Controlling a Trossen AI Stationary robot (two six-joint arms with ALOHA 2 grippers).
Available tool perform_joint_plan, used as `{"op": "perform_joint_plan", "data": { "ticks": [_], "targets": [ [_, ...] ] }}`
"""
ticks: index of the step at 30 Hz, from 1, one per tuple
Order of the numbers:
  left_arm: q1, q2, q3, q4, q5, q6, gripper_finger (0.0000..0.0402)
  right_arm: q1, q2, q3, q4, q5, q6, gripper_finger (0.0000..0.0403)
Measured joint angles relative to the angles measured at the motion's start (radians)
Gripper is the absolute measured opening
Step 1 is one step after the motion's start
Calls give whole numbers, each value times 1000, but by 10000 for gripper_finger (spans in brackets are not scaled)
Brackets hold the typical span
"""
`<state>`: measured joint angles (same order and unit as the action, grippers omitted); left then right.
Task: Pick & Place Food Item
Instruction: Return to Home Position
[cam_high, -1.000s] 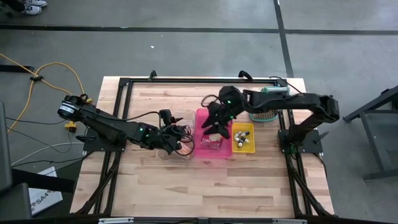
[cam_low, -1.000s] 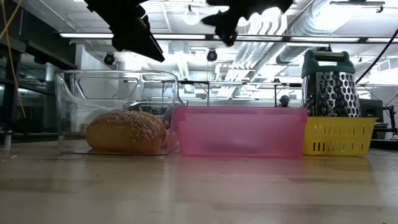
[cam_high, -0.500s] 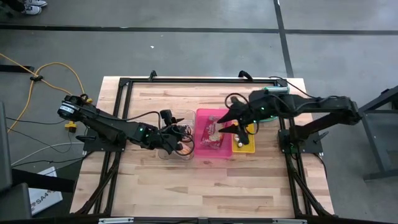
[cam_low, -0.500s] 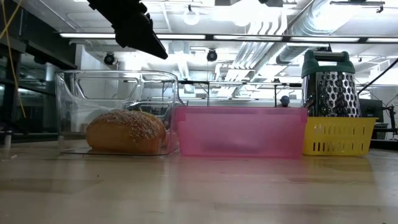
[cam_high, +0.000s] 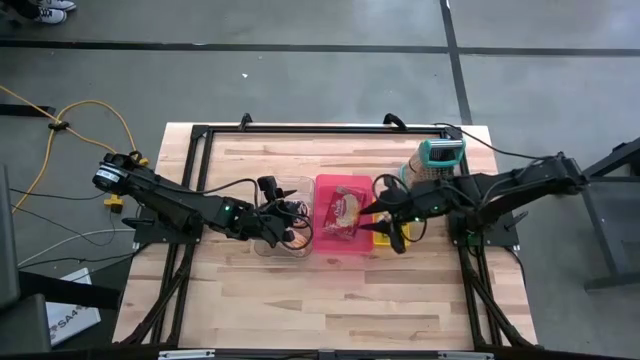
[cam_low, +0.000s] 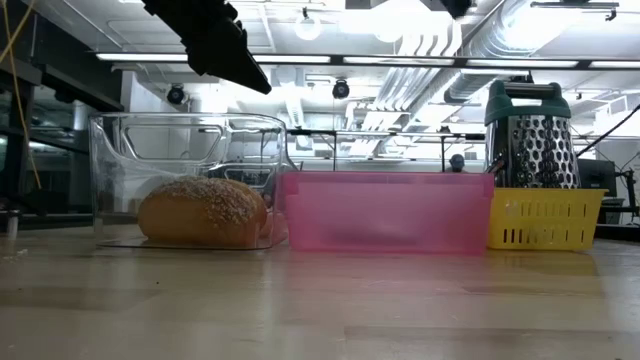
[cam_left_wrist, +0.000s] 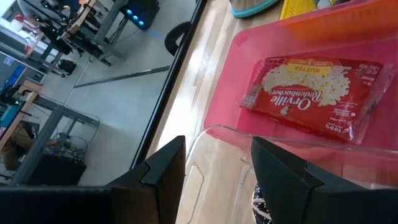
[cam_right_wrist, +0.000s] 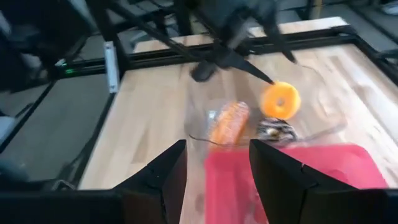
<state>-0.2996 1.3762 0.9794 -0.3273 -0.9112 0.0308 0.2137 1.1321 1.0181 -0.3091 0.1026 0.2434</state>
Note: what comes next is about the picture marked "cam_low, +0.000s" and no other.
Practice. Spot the silver ventilation duct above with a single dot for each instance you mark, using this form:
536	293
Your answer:
500	45

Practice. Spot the person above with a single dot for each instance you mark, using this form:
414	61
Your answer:
457	162

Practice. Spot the pink plastic bin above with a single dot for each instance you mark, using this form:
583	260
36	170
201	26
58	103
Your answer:
390	215

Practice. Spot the clear plastic bin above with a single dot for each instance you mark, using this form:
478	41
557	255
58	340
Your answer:
175	145

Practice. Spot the black storage rack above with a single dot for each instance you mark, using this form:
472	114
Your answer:
60	75

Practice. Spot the sugar-coated bread loaf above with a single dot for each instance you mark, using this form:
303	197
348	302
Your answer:
200	215

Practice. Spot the black background table frame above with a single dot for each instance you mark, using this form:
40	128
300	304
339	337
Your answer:
380	132

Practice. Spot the black computer monitor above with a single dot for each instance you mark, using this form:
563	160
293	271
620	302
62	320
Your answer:
597	175

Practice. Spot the black round ceiling lamp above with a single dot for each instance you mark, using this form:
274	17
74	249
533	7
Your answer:
340	89
175	95

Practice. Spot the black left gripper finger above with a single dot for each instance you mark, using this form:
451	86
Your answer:
230	57

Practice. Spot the black overhead light bar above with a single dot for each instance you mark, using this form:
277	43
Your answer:
400	61

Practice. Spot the yellow plastic basket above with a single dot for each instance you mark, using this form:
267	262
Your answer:
545	196

